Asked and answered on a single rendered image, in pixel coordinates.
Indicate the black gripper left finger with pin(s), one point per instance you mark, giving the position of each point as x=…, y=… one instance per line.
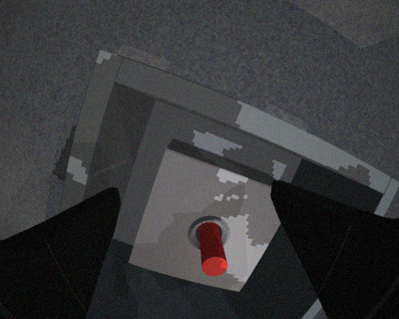
x=50, y=270

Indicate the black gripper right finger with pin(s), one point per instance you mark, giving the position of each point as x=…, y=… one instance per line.
x=350, y=256

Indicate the grey open box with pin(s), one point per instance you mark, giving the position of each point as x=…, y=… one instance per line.
x=130, y=114

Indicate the red peg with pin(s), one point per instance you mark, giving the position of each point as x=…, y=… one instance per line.
x=212, y=250

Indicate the grey square plate with hole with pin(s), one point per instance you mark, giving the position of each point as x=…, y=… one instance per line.
x=192, y=187

